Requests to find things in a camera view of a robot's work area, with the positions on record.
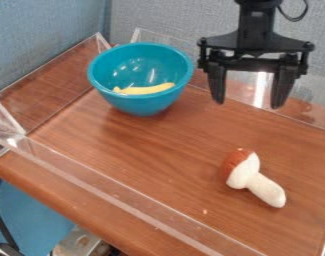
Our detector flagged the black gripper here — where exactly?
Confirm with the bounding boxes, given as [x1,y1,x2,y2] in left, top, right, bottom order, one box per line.
[197,31,315,109]

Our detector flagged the blue plastic bowl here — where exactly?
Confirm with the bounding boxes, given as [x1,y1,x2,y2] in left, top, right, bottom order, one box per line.
[87,42,194,116]

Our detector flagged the plush mushroom toy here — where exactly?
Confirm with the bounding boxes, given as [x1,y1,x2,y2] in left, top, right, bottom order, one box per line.
[221,148,287,208]

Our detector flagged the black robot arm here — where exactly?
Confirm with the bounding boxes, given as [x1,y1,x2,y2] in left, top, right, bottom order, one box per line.
[197,0,315,109]

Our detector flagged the yellow plush banana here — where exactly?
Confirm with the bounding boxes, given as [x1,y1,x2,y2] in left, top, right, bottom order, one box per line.
[113,82,176,95]

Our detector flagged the clear acrylic barrier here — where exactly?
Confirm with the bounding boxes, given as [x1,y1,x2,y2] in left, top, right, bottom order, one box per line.
[0,35,325,256]

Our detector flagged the white object under table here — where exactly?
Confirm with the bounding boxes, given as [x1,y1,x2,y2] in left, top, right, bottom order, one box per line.
[51,226,110,256]

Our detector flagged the black stand leg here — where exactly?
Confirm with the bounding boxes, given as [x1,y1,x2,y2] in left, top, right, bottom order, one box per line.
[0,217,23,256]

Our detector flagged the black cable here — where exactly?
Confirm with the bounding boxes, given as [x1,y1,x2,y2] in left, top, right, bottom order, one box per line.
[277,0,311,23]

